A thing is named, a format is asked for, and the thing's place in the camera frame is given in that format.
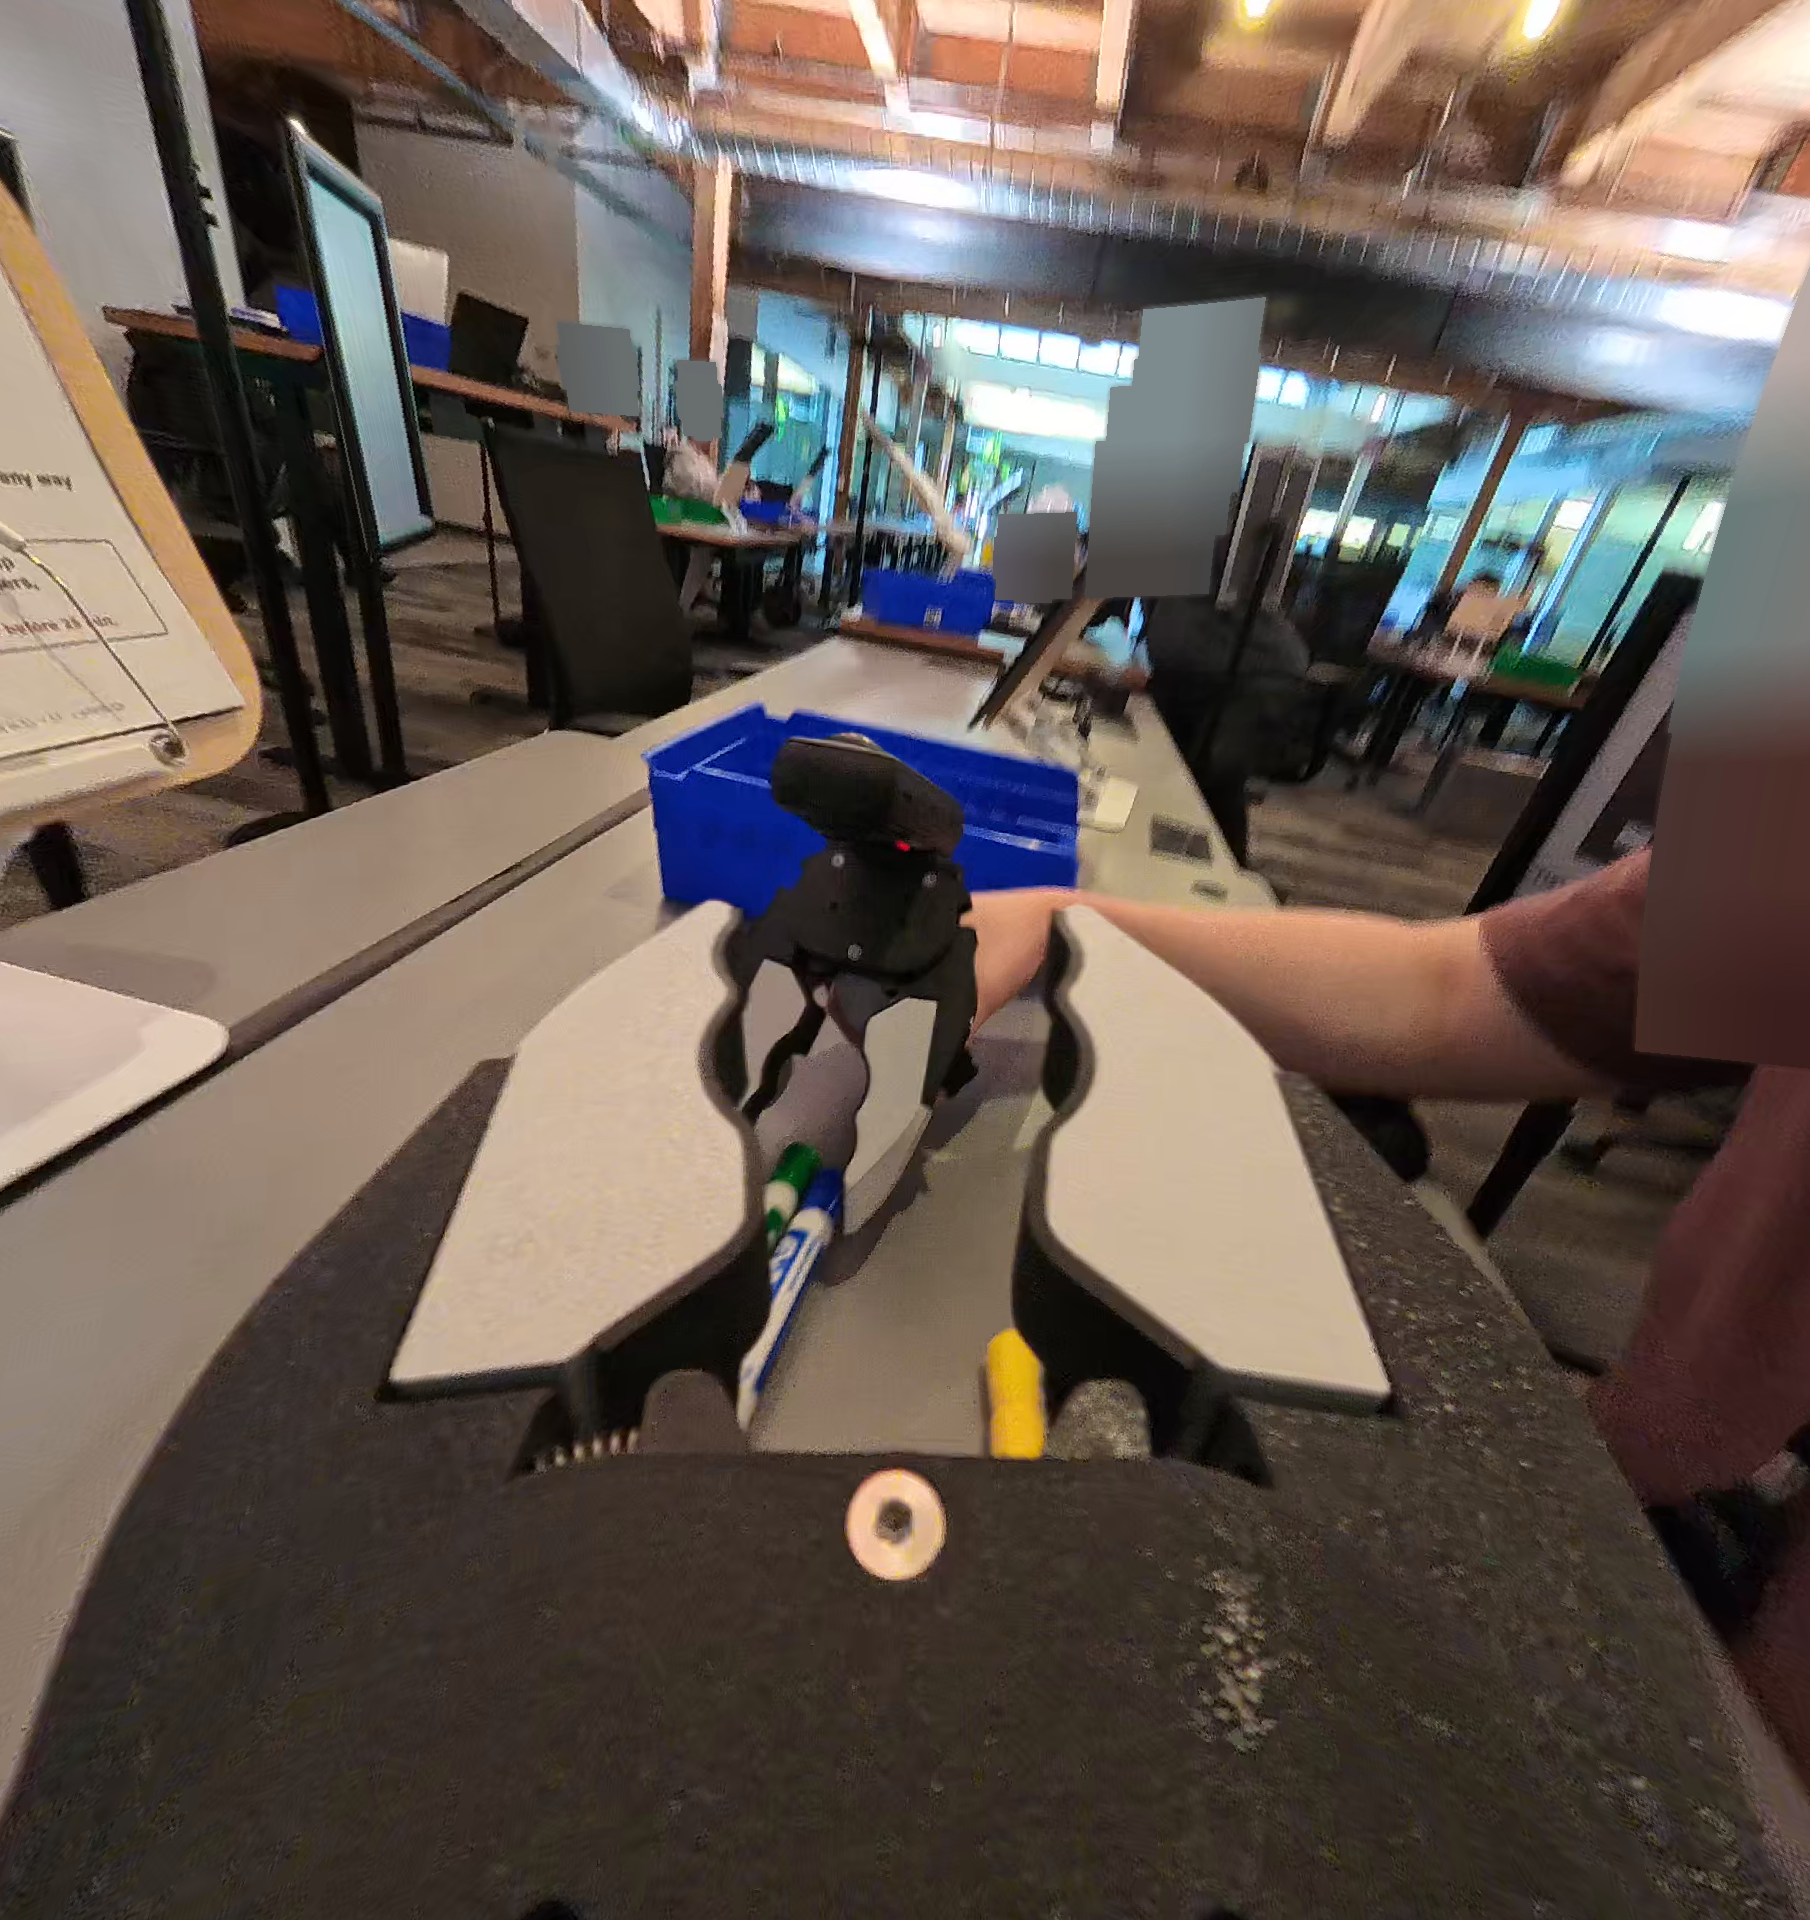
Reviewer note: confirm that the small white object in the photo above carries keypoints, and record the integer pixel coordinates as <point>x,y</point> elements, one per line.
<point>1111,804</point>

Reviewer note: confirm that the black monitor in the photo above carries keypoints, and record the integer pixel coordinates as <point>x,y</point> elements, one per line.
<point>483,338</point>

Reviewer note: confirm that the whiteboard on stand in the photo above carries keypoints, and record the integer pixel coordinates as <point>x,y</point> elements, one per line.
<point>365,330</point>

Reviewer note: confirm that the person's right forearm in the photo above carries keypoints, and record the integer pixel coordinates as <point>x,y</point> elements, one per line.
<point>1370,990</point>

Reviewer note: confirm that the black pole stand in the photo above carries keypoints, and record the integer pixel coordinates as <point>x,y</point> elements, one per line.
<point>203,254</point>

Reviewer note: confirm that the clipboard with instruction sheet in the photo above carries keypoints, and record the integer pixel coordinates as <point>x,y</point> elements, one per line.
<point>36,600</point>

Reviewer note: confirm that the blue dry erase marker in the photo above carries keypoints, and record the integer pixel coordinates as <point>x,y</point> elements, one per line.
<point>792,1275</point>

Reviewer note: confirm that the black office chair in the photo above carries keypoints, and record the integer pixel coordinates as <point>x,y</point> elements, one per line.
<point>591,600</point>

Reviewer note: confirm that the yellow highlighter marker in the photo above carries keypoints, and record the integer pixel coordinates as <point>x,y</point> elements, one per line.
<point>1013,1396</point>

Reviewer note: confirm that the person's right hand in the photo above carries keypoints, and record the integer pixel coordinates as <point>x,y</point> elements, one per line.
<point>1013,954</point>

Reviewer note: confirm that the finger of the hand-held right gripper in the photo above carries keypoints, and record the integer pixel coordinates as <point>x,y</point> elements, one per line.
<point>785,1058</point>
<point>892,1109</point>

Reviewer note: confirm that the large blue plastic bin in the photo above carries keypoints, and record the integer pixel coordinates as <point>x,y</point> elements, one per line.
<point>725,826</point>

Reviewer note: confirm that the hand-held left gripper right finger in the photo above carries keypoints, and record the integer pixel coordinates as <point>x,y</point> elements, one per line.
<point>1205,1184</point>

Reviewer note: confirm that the small blue plastic bin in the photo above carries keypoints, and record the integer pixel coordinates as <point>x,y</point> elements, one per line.
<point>929,600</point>

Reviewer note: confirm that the green dry erase marker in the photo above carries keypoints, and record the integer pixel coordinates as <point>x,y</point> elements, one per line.
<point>788,1184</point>

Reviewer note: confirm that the black easel sign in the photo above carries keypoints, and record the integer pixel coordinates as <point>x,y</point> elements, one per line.
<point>1581,751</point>

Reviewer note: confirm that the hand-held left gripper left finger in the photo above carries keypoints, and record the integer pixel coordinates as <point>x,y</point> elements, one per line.
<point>591,1169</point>

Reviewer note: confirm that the small black flat object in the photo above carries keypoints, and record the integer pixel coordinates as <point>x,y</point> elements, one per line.
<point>1183,840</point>

